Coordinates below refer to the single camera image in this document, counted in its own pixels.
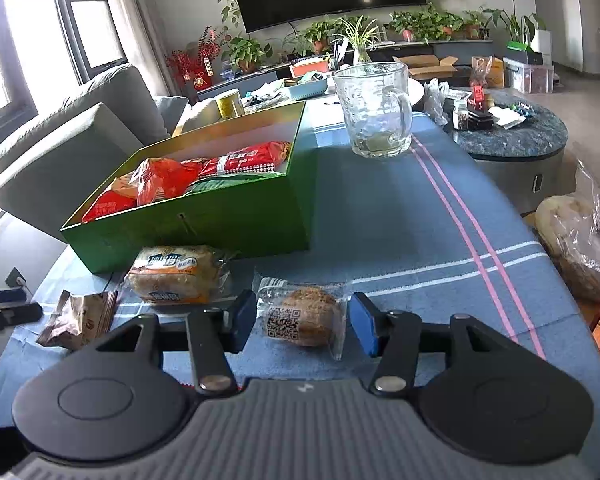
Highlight round white coffee table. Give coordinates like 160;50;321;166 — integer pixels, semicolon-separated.
239;71;426;111

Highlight grey sofa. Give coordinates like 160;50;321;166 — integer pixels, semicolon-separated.
0;64;189;240

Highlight brown wrapped snack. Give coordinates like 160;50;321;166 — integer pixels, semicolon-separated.
36;290;118;351

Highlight orange packaged bread bun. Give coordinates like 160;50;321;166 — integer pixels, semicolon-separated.
124;245;235;304

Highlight clear glass mug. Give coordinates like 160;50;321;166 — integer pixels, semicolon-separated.
332;62;413;159

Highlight plastic bag with bread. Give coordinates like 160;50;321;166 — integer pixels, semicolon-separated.
534;162;600;302

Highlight potted green plant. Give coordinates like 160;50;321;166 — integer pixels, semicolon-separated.
222;36;273;74

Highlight clear plastic storage bin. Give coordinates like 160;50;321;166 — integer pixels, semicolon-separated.
503;58;555;94

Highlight spider plant in vase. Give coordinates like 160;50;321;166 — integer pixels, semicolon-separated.
337;15;380;65

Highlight red snack packet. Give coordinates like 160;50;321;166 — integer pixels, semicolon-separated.
81;190;137;223

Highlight brown packaged cake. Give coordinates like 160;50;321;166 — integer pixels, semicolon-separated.
252;273;350;361

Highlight wall socket with plug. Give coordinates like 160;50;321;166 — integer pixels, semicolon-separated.
5;268;28;288

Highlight gold tin can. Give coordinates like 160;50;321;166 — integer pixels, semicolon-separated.
214;89;246;119

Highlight blue striped tablecloth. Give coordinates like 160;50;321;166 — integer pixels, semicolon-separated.
0;109;600;430

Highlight dark tv cabinet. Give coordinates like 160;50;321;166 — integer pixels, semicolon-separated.
197;38;496;99

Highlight red festive decoration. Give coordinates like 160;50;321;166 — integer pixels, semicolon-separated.
166;26;226;91

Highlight red yellow lobster snack bag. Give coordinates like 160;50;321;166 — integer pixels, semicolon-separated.
198;141;291;179

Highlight green cardboard box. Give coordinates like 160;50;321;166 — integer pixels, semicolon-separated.
60;102;316;274

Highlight green snack bag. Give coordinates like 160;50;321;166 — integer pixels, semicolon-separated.
184;174;268;196

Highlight dark round side table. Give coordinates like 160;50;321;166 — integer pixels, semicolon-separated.
443;89;568;214

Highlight blue tray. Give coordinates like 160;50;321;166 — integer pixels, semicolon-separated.
286;79;327;101

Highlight red cracker bag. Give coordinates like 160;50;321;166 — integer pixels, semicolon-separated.
130;157;208;206

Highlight open cardboard box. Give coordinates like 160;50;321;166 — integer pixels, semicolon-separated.
393;54;457;81

